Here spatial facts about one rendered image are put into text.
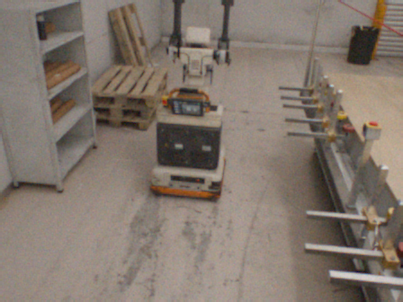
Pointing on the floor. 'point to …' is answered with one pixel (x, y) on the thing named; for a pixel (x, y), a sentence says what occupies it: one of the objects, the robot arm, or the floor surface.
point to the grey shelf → (69, 25)
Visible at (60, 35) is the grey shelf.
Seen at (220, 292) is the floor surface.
